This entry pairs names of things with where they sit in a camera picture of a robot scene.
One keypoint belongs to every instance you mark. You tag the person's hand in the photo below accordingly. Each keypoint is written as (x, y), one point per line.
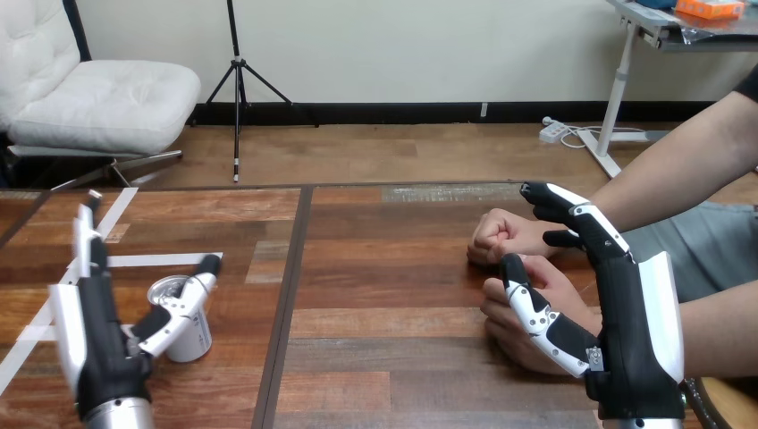
(506, 237)
(562, 296)

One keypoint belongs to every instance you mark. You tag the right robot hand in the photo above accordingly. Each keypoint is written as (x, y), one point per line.
(630, 331)

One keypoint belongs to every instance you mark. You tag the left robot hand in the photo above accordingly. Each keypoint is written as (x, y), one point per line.
(101, 349)

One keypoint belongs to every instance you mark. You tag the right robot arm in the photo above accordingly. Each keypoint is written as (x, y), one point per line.
(642, 424)

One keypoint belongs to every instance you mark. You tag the person's forearm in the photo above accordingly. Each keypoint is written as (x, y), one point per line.
(675, 166)
(719, 331)

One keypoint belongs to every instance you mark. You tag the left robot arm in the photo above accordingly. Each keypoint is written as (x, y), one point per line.
(121, 415)

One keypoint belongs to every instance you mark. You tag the red and white drink can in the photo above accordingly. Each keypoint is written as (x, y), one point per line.
(192, 340)

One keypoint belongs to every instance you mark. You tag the person's body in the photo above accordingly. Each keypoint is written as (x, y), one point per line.
(704, 248)

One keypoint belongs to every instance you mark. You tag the white power strip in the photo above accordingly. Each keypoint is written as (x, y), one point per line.
(552, 131)

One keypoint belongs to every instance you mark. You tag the white desk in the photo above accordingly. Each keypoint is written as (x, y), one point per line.
(616, 95)

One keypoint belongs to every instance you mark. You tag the white cushioned chair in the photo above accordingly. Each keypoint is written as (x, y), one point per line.
(89, 100)

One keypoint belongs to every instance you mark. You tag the black tripod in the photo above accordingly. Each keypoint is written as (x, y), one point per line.
(238, 89)

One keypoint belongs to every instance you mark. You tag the orange thing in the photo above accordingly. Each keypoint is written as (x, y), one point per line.
(709, 7)

